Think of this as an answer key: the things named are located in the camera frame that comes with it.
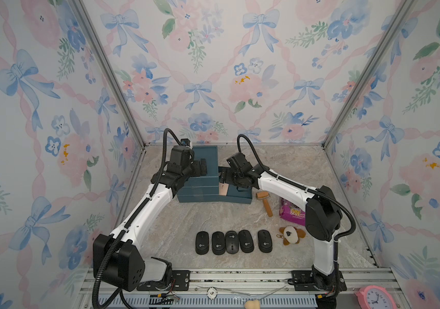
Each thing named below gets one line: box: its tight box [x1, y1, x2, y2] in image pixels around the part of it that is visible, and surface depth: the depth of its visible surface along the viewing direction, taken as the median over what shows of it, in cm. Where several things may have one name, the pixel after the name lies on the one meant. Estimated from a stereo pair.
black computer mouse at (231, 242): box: [225, 230, 240, 255], surface depth 83 cm
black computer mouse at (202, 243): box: [195, 231, 210, 255], surface depth 83 cm
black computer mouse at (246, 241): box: [238, 229, 255, 253], surface depth 83 cm
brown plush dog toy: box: [275, 225, 307, 246], surface depth 85 cm
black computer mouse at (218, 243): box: [211, 231, 226, 256], surface depth 83 cm
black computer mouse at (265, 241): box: [257, 229, 274, 253], surface depth 83 cm
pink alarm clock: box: [355, 285, 398, 309], surface depth 70 cm
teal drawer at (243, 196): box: [218, 184, 253, 205], surface depth 96 cm
